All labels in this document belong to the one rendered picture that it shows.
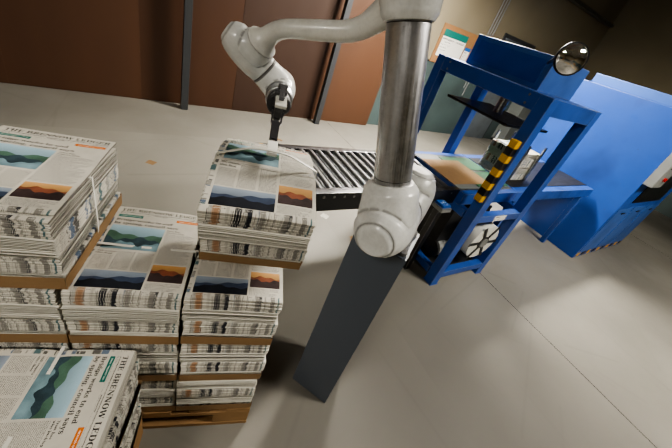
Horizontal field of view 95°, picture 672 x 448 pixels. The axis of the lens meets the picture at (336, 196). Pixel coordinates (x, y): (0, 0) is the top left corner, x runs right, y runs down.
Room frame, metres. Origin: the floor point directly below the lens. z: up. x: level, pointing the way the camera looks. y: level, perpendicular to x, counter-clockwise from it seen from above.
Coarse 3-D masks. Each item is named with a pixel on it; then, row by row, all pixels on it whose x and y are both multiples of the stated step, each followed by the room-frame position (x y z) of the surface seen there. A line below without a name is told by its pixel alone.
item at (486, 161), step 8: (496, 144) 2.82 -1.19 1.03; (504, 144) 2.77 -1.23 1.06; (488, 152) 2.84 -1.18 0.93; (496, 152) 2.79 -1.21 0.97; (536, 152) 2.90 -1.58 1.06; (488, 160) 2.81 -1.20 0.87; (496, 160) 2.75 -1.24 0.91; (528, 160) 2.77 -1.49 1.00; (488, 168) 2.77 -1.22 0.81; (520, 168) 2.73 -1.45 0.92; (528, 168) 2.81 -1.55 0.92; (512, 176) 2.71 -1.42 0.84; (520, 176) 2.79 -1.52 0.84
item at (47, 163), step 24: (0, 144) 0.62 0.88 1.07; (24, 144) 0.65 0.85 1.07; (48, 144) 0.68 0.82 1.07; (72, 144) 0.72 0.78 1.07; (96, 144) 0.76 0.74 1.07; (0, 168) 0.54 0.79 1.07; (24, 168) 0.56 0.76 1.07; (48, 168) 0.59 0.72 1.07; (72, 168) 0.62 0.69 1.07; (0, 192) 0.47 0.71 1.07; (24, 192) 0.49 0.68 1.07; (48, 192) 0.52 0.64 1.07; (72, 192) 0.54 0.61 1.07
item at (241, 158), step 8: (232, 152) 0.77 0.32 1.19; (240, 152) 0.79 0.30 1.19; (248, 152) 0.81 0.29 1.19; (216, 160) 0.70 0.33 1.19; (224, 160) 0.72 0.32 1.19; (232, 160) 0.73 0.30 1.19; (240, 160) 0.74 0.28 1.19; (248, 160) 0.76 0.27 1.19; (256, 160) 0.77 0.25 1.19; (264, 160) 0.79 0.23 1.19; (272, 160) 0.81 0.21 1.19; (280, 160) 0.82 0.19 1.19; (288, 160) 0.84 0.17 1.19; (256, 168) 0.73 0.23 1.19; (264, 168) 0.75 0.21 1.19; (272, 168) 0.76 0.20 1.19; (280, 168) 0.78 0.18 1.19; (288, 168) 0.79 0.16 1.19; (296, 168) 0.81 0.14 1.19; (304, 168) 0.83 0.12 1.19; (304, 176) 0.78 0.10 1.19; (312, 176) 0.79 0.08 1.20
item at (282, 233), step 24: (216, 168) 0.67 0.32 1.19; (240, 168) 0.71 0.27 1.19; (216, 192) 0.61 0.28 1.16; (240, 192) 0.63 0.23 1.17; (264, 192) 0.66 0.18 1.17; (288, 192) 0.69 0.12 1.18; (312, 192) 0.73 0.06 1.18; (216, 216) 0.56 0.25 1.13; (240, 216) 0.57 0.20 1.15; (264, 216) 0.59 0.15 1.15; (288, 216) 0.62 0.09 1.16; (312, 216) 0.65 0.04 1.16; (216, 240) 0.58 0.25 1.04; (240, 240) 0.59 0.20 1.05; (264, 240) 0.61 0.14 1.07; (288, 240) 0.62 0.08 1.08
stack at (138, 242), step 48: (144, 240) 0.68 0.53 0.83; (192, 240) 0.75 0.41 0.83; (0, 288) 0.40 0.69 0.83; (96, 288) 0.48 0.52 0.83; (144, 288) 0.53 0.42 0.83; (192, 288) 0.57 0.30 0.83; (240, 288) 0.63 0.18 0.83; (240, 336) 0.60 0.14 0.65; (144, 384) 0.50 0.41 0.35; (192, 384) 0.55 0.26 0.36; (240, 384) 0.61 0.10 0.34
